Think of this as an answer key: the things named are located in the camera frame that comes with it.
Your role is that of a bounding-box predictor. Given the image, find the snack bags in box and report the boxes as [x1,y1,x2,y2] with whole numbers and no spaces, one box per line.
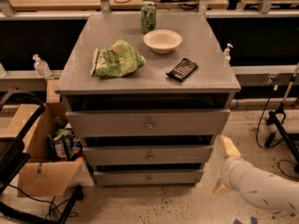
[48,128,83,161]

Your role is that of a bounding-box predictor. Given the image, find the green chip bag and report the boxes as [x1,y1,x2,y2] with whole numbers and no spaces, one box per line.
[90,39,146,78]

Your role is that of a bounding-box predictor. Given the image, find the clear sanitizer bottle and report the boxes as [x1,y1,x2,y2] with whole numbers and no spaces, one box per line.
[33,54,51,77]

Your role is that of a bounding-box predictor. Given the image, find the grey drawer cabinet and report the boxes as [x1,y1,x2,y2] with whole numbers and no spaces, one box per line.
[56,12,240,173]

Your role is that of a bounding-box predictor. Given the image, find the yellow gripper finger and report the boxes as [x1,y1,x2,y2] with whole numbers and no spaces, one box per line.
[213,179,231,195]
[221,135,241,158]

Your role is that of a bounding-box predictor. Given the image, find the black floor cable left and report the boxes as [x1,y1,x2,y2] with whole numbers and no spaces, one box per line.
[7,184,78,221]

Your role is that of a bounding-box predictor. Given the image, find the cardboard box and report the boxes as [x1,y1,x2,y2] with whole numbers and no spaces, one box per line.
[6,79,90,197]

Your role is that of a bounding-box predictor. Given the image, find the white bowl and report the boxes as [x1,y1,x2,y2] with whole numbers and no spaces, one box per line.
[143,29,182,54]

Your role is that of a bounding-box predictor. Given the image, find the white pump bottle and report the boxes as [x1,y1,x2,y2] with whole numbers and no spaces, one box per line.
[223,43,233,63]

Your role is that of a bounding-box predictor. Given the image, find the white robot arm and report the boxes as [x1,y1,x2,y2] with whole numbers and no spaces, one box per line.
[213,135,299,218]

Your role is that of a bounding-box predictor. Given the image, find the black stand with cable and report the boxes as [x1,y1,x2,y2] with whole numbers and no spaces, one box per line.
[256,64,299,174]

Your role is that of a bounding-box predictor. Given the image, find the grey drawer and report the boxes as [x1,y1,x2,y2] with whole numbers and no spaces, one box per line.
[93,169,204,186]
[84,145,213,166]
[66,109,230,137]

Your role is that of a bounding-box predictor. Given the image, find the black snack bar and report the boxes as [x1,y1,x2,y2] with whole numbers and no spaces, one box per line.
[167,58,198,82]

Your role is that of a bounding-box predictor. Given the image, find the grey top drawer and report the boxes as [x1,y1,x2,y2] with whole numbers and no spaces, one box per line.
[66,109,230,137]

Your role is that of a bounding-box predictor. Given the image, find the green soda can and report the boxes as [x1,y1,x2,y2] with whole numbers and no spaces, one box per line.
[141,1,156,34]

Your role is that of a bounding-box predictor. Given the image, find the grey bottom drawer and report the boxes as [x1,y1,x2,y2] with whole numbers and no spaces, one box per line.
[93,169,204,186]

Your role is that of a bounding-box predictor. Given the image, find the black chair frame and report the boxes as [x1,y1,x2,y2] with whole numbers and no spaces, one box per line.
[0,89,83,224]

